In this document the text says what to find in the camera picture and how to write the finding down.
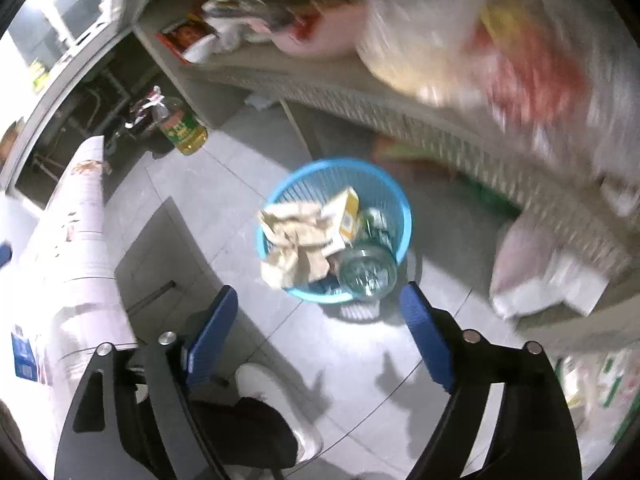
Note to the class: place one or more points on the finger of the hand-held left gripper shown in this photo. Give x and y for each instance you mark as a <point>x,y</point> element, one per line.
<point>4,255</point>

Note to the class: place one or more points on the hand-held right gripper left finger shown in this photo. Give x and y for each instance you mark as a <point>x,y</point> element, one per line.
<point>212,335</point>

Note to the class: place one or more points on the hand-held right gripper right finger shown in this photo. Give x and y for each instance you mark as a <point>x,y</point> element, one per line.
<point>425,335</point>

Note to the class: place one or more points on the clear round plastic container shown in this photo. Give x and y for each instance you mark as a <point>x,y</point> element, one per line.
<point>365,270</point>

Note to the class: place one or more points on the brown paper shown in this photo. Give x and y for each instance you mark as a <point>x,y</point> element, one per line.
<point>290,240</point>

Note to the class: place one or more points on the yellow white carton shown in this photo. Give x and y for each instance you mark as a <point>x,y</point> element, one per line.
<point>350,215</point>

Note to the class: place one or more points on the blue plastic mesh basket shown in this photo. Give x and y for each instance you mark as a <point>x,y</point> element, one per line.
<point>385,195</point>

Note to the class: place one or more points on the person's white shoe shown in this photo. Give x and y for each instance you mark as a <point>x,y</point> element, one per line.
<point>270,390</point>

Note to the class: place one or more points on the blue carton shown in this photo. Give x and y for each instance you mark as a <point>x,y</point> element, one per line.
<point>24,355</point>

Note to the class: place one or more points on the white plastic bag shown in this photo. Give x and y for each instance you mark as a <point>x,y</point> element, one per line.
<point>540,270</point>

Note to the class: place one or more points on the white bag with green print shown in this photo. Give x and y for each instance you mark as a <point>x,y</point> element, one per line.
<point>600,375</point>

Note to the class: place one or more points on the orange green woven bag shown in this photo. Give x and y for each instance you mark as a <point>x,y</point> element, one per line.
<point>405,150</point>

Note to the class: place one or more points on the dark sauce bottle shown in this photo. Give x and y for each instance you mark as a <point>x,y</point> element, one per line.
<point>137,125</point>

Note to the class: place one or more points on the grey kitchen counter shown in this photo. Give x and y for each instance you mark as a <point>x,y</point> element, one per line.
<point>65,75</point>

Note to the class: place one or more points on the cooking oil bottle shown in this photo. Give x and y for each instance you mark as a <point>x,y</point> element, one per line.
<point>185,132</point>

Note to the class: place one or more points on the white crumpled cloth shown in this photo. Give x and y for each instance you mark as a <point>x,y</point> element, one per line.
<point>262,101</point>

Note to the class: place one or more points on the perforated grey shelf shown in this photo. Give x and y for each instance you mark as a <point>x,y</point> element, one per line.
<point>350,100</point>

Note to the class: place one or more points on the red book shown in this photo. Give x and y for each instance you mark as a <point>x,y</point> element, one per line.
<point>182,35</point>

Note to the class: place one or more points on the yellow food in clear bag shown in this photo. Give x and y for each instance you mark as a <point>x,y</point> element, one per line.
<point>415,50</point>

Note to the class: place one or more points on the clear bag with red contents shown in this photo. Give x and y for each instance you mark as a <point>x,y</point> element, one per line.
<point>550,75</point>

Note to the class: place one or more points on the pink plastic basin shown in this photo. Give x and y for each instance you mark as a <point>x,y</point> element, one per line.
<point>320,35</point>

